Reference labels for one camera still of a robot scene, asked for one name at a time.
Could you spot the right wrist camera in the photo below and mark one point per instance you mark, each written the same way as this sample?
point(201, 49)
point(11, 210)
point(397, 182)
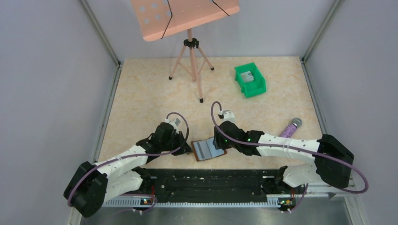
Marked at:
point(227, 115)

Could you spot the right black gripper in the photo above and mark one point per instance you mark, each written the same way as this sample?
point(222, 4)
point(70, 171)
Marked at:
point(218, 136)

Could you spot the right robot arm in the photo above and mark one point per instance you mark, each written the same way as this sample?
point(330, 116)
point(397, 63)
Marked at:
point(325, 159)

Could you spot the green plastic bin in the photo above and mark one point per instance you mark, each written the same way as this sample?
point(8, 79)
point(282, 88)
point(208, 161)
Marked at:
point(254, 88)

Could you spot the silver card in bin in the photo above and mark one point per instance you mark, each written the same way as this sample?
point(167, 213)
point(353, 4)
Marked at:
point(247, 76)

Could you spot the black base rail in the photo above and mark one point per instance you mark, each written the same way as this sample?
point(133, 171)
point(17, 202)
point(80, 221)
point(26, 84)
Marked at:
point(202, 188)

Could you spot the pink music stand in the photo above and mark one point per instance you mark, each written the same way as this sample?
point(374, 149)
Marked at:
point(162, 18)

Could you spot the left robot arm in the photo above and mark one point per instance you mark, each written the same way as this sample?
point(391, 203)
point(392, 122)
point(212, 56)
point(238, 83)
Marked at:
point(94, 184)

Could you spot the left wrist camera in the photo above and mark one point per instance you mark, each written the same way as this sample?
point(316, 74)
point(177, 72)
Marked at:
point(175, 122)

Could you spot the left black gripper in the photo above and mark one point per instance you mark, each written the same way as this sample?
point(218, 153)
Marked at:
point(179, 142)

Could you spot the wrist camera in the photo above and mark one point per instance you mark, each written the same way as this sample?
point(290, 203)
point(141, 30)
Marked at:
point(175, 122)
point(227, 115)

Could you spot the purple glitter microphone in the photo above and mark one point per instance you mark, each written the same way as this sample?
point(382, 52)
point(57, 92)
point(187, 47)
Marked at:
point(294, 124)

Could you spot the brown leather card holder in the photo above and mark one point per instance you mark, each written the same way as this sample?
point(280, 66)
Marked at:
point(206, 150)

